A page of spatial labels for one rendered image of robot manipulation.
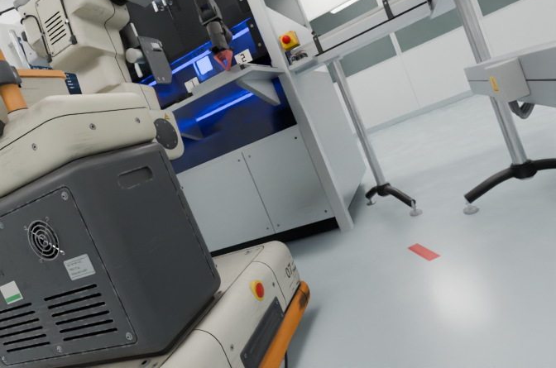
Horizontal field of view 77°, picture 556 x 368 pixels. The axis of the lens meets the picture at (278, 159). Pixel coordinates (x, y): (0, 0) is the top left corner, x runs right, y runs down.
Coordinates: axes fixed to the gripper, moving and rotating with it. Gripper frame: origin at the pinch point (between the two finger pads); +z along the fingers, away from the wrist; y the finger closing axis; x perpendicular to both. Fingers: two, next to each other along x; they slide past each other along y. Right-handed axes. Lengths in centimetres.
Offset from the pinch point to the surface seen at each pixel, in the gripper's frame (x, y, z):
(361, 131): -32, 60, 38
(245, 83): -2.0, 7.1, 6.0
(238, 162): 34, 44, 31
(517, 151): -87, 33, 69
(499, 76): -79, -29, 46
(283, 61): -11.7, 37.6, -6.4
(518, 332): -63, -36, 100
